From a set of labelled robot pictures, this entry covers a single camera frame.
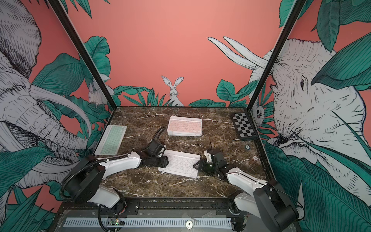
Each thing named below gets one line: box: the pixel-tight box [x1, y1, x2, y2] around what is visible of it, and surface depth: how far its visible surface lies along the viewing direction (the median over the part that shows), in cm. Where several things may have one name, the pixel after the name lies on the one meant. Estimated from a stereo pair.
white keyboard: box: [157, 149, 201, 178], surface depth 90 cm
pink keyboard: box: [167, 116, 203, 137], surface depth 106 cm
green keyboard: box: [94, 124, 128, 156], surface depth 102 cm
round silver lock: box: [185, 219, 194, 230], surface depth 71 cm
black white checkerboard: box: [230, 112, 258, 140], surface depth 107 cm
